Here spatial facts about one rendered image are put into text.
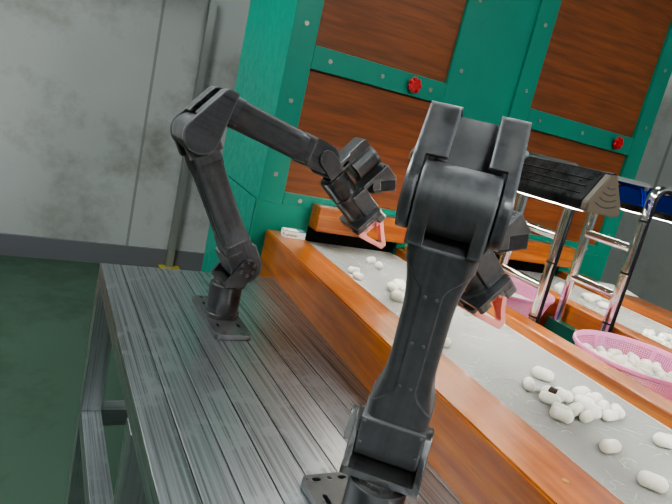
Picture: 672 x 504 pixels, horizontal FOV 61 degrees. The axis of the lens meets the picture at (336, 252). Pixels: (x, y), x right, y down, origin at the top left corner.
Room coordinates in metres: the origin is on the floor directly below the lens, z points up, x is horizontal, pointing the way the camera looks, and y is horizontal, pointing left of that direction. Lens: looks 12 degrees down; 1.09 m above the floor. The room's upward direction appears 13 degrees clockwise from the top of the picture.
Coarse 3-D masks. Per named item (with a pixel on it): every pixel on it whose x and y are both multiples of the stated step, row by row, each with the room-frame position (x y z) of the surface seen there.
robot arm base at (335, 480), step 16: (304, 480) 0.60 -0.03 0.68; (320, 480) 0.61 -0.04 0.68; (336, 480) 0.61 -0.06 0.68; (352, 480) 0.52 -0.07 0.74; (320, 496) 0.58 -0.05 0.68; (336, 496) 0.58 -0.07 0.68; (352, 496) 0.52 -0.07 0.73; (368, 496) 0.51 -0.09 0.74; (384, 496) 0.51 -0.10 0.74; (400, 496) 0.51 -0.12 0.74
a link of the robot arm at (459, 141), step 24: (432, 120) 0.52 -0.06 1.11; (456, 120) 0.52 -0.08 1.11; (504, 120) 0.52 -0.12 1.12; (432, 144) 0.50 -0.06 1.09; (456, 144) 0.54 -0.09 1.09; (480, 144) 0.54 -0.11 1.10; (504, 144) 0.50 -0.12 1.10; (408, 168) 0.48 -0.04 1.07; (480, 168) 0.53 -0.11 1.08; (504, 168) 0.48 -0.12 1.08; (408, 192) 0.47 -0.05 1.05; (504, 192) 0.46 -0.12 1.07; (408, 216) 0.49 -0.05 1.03; (504, 216) 0.46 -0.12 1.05
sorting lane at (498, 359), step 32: (352, 256) 1.57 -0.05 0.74; (384, 256) 1.68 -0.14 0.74; (384, 288) 1.31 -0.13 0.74; (480, 320) 1.23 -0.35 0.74; (448, 352) 0.98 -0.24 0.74; (480, 352) 1.02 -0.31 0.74; (512, 352) 1.06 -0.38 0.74; (544, 352) 1.11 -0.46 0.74; (480, 384) 0.86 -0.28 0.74; (512, 384) 0.90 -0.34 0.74; (544, 384) 0.93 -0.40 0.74; (576, 384) 0.97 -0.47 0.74; (544, 416) 0.80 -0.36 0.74; (576, 416) 0.83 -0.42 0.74; (640, 416) 0.89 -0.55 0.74; (576, 448) 0.72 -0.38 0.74; (640, 448) 0.77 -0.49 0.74; (608, 480) 0.65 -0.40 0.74
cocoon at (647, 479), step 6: (642, 474) 0.66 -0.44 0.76; (648, 474) 0.66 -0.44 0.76; (654, 474) 0.66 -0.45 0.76; (642, 480) 0.65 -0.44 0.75; (648, 480) 0.65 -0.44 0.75; (654, 480) 0.65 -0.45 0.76; (660, 480) 0.65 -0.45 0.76; (666, 480) 0.65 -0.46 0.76; (648, 486) 0.65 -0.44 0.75; (654, 486) 0.65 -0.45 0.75; (660, 486) 0.65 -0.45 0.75; (666, 486) 0.65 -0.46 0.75; (660, 492) 0.65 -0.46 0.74
